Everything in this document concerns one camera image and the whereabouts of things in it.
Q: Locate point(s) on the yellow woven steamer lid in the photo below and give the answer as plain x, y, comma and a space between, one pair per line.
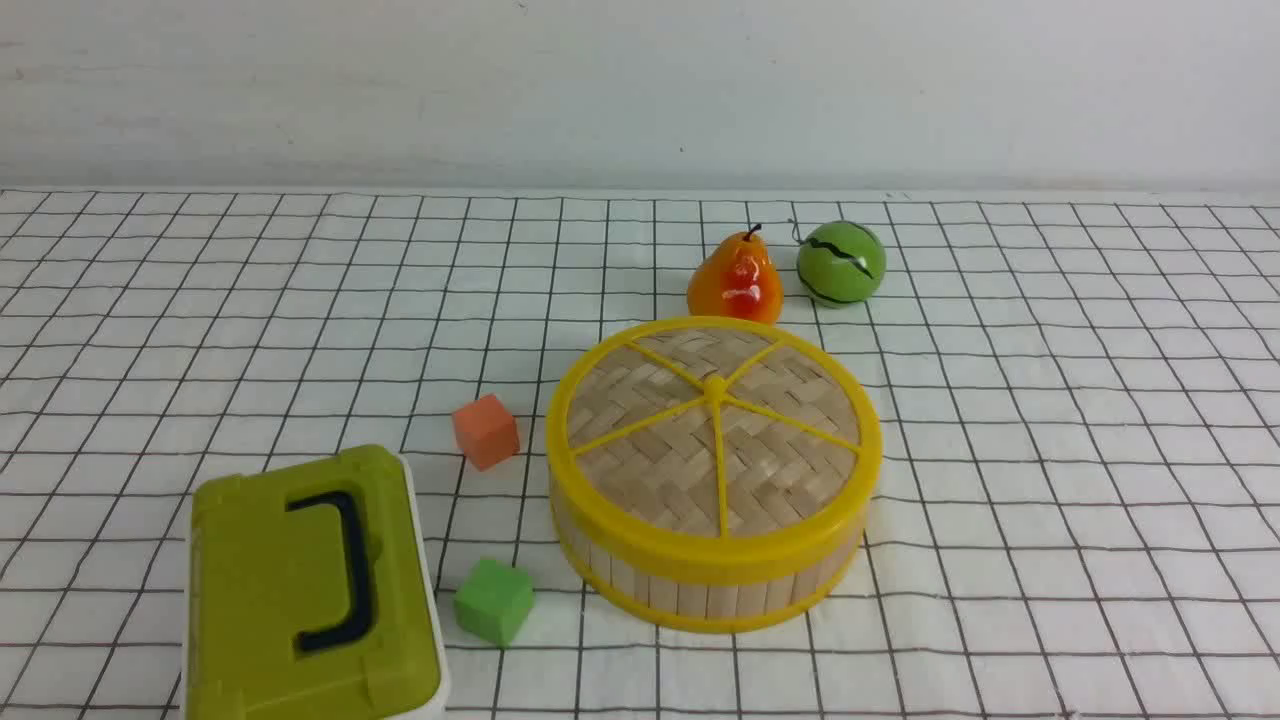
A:
710, 450

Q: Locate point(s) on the bamboo steamer basket base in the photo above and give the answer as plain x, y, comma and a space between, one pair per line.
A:
738, 604

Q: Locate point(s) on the orange toy pear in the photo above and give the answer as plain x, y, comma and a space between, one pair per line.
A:
739, 280

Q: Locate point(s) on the orange foam cube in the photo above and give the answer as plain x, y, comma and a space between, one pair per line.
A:
485, 432

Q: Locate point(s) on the green toy melon ball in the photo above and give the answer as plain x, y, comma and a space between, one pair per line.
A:
841, 263

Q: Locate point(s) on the green foam cube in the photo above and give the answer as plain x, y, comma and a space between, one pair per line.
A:
494, 602

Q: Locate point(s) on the olive green lunch box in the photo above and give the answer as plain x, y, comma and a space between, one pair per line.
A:
309, 595

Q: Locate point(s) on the white checkered tablecloth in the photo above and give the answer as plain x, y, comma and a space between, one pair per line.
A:
1076, 515

